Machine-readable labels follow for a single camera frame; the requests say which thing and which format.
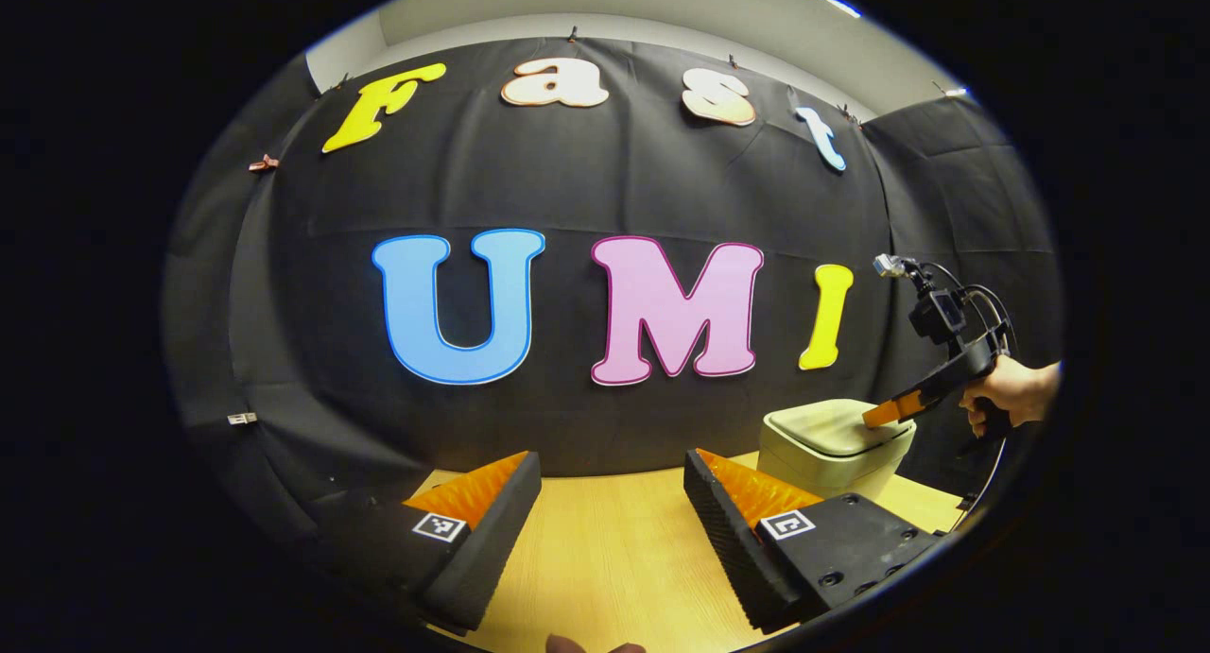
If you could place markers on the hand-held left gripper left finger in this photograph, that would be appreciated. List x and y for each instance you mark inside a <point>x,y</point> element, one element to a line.
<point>496,535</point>

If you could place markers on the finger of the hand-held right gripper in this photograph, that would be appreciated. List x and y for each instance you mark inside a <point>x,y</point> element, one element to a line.
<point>936,388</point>

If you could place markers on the orange cloth clip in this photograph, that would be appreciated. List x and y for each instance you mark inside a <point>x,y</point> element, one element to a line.
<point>264,163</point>

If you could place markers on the black backdrop cloth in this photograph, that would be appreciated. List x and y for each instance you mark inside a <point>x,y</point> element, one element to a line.
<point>567,190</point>

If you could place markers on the wooden desktop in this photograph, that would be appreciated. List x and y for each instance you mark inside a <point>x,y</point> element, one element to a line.
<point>605,540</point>

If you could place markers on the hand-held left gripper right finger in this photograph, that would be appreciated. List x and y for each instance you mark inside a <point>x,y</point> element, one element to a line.
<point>723,540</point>

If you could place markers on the pale green desktop garbage bin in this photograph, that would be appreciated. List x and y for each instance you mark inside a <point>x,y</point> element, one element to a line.
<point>822,455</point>

